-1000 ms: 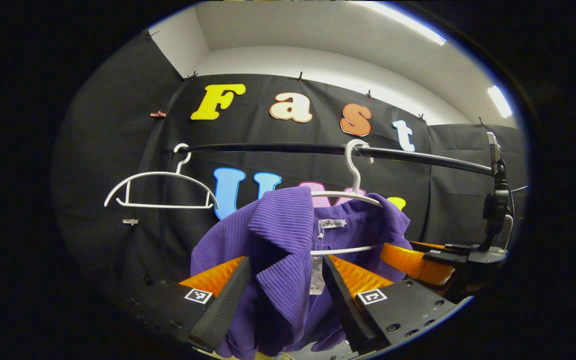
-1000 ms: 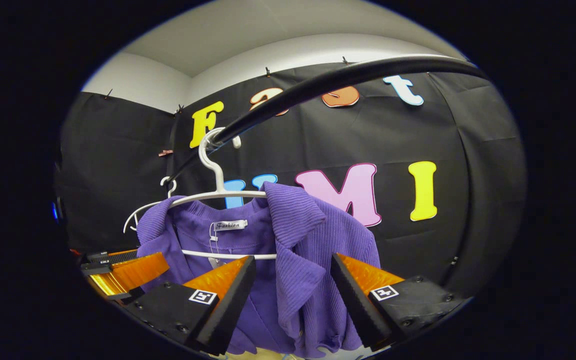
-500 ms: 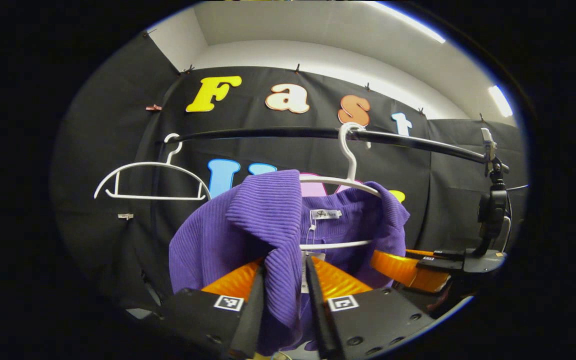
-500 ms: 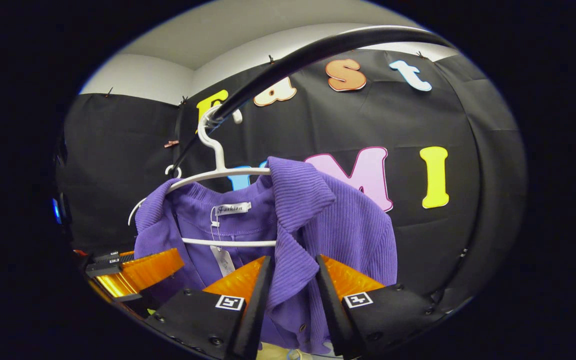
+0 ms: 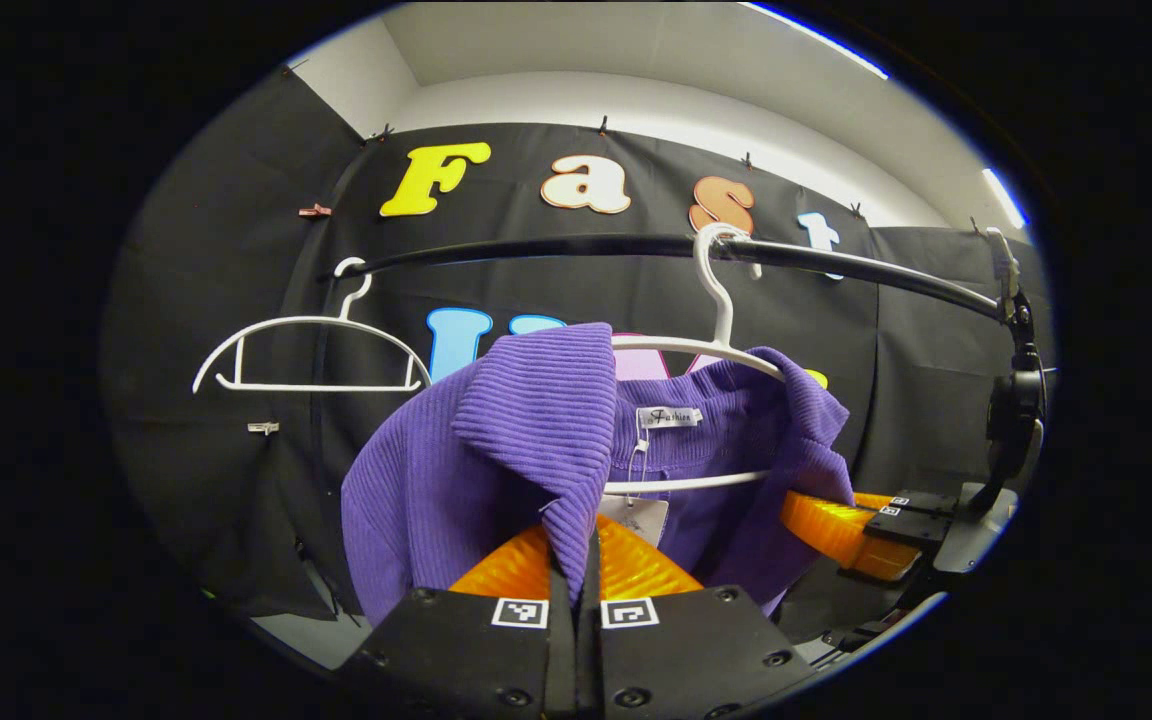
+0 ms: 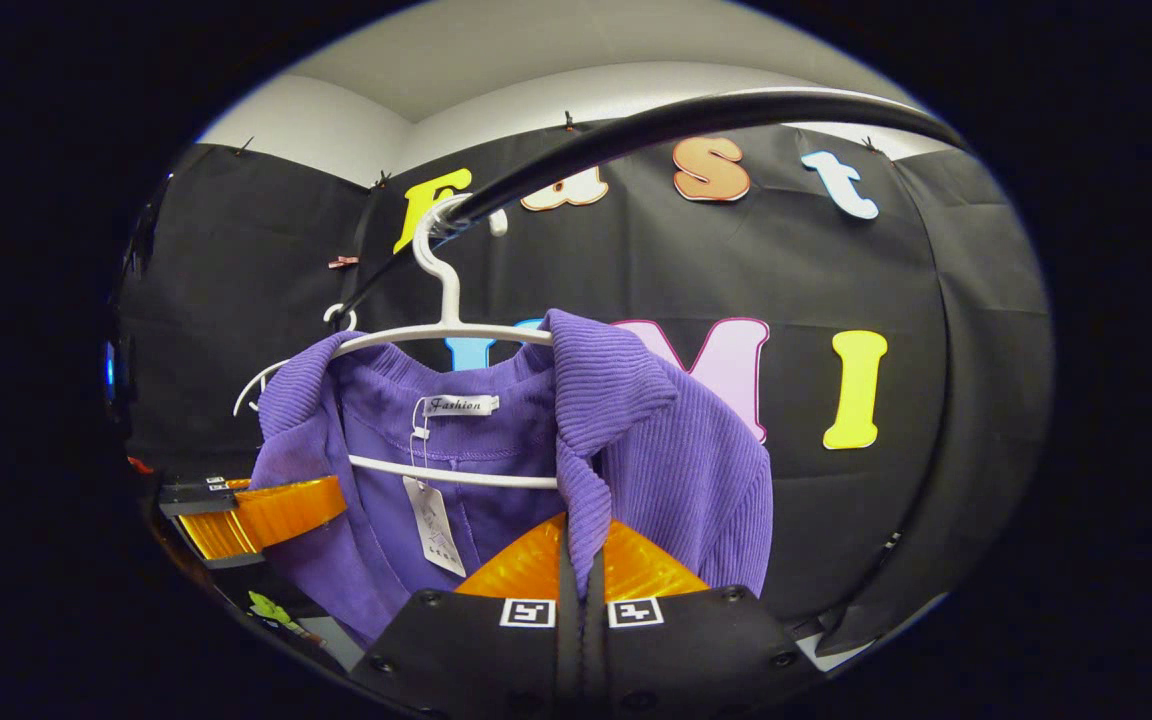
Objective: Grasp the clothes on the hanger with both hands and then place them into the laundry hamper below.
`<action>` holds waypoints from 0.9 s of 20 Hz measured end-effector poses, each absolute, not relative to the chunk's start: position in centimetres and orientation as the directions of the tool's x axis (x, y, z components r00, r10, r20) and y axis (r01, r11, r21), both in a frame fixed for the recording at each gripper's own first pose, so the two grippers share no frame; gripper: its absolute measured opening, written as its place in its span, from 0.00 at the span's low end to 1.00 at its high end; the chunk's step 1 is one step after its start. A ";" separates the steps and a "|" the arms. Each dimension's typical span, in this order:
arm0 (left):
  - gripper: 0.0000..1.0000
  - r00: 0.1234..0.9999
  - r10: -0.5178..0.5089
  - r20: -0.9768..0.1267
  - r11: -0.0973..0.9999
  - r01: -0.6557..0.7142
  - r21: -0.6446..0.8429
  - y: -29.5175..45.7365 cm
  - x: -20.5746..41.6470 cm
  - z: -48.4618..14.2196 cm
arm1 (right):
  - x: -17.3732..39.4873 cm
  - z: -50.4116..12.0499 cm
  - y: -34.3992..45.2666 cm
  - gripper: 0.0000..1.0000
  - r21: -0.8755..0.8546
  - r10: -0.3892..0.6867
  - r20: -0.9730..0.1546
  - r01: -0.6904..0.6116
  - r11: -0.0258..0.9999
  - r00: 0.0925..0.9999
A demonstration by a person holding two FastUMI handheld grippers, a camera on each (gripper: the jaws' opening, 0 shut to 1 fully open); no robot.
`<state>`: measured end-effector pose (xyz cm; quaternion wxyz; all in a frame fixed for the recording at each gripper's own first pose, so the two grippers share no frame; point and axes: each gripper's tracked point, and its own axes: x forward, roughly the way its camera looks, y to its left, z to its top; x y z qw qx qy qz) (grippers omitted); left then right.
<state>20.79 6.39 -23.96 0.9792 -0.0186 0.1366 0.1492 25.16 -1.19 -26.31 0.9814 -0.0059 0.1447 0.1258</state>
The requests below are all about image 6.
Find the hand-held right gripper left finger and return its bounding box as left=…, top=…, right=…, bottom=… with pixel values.
left=349, top=512, right=582, bottom=720

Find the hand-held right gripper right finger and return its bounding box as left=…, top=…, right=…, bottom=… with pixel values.
left=584, top=518, right=829, bottom=720

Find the purple knit cardigan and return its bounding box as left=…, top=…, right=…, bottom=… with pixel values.
left=248, top=308, right=775, bottom=651

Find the white plastic clothes hanger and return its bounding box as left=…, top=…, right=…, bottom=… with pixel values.
left=329, top=193, right=561, bottom=491
left=233, top=303, right=359, bottom=416

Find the bright green plastic object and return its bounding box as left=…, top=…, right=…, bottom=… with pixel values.
left=246, top=590, right=302, bottom=631

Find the black backdrop cloth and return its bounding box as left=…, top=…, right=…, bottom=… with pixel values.
left=116, top=90, right=1052, bottom=651

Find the black clothes rail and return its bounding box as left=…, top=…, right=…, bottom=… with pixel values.
left=331, top=88, right=967, bottom=321

